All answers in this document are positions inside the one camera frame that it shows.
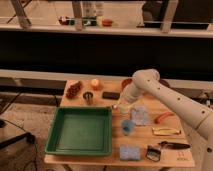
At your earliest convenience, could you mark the orange sausage toy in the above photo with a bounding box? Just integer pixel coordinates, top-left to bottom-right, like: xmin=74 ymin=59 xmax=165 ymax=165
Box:
xmin=154 ymin=112 xmax=174 ymax=124

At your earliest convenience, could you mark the black handled knife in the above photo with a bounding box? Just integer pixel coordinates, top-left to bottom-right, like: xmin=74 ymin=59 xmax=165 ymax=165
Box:
xmin=158 ymin=141 xmax=191 ymax=150

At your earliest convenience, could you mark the brown pine cone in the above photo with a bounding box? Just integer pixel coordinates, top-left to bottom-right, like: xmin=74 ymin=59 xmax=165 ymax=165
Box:
xmin=66 ymin=81 xmax=82 ymax=99

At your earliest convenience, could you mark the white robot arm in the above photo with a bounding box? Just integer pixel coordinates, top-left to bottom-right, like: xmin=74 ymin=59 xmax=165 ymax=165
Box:
xmin=118 ymin=69 xmax=213 ymax=171

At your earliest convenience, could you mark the green plastic tray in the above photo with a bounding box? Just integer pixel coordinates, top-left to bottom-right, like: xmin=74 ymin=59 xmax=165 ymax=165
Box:
xmin=45 ymin=107 xmax=112 ymax=156

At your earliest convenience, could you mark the black rectangular block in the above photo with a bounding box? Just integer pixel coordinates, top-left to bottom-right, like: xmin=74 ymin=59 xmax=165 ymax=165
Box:
xmin=102 ymin=92 xmax=120 ymax=100

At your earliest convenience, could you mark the blue paper cup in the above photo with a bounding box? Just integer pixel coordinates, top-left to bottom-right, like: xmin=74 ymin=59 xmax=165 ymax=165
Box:
xmin=121 ymin=120 xmax=135 ymax=136

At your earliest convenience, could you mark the orange round fruit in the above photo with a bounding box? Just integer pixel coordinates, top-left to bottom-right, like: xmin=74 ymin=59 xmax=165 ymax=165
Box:
xmin=91 ymin=79 xmax=101 ymax=90

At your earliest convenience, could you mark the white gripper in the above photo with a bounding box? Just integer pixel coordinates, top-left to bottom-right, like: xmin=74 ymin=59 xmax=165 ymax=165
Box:
xmin=112 ymin=99 xmax=132 ymax=114

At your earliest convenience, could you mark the red bowl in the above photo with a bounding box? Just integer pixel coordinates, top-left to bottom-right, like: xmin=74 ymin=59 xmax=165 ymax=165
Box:
xmin=121 ymin=78 xmax=132 ymax=90

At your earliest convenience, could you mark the blue sponge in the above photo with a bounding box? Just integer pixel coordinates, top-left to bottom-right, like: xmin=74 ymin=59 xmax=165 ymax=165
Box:
xmin=119 ymin=145 xmax=141 ymax=161

